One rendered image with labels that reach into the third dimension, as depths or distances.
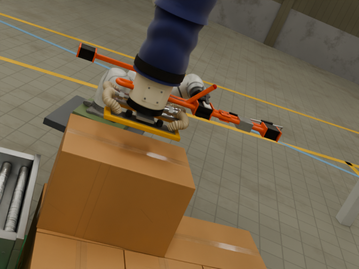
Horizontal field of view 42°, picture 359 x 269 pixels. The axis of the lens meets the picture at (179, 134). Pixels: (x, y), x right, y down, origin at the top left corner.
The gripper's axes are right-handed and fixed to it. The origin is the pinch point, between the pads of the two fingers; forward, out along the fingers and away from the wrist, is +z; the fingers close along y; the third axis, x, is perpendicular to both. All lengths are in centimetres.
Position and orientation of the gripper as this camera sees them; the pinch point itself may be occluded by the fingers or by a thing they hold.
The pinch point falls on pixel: (204, 110)
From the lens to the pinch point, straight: 211.6
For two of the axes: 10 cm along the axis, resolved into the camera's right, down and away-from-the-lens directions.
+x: -9.2, -2.8, -2.7
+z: 1.3, 4.3, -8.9
